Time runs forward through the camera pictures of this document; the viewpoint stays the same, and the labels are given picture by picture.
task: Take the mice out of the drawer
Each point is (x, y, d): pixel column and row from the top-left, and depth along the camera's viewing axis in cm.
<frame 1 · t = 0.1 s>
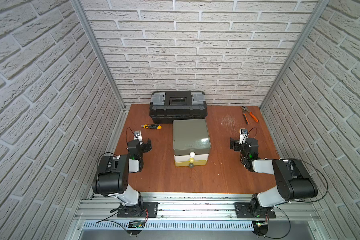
left hand: (142, 137, 94), fingers open
right hand: (240, 137, 94), fingers open
grey three-drawer storage box: (190, 146, 77), point 20 cm above the table
black plastic toolbox: (166, 105, 99), point 18 cm above the table
yellow black utility knife: (152, 126, 108), point 2 cm above the table
orange handled pliers: (245, 116, 116), point 2 cm above the table

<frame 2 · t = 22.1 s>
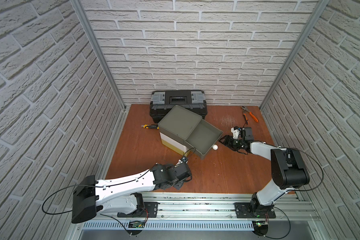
left hand: (181, 175, 77), fingers open
right hand: (224, 141, 96), fingers open
grey three-drawer storage box: (183, 131, 83), point 20 cm above the table
the other named things where they were.

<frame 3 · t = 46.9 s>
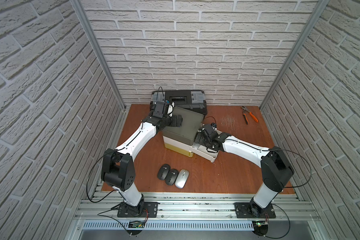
left hand: (178, 117, 87), fingers open
right hand: (204, 140, 91), fingers open
silver computer mouse: (182, 178, 85), on the table
black computer mouse: (171, 176, 85), point 2 cm above the table
black computer mouse 2: (163, 171, 86), point 2 cm above the table
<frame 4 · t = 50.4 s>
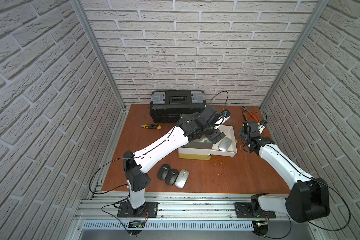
left hand: (218, 125, 72), fingers open
right hand: (251, 133, 85), fingers open
silver computer mouse 2: (225, 144, 91), point 9 cm above the table
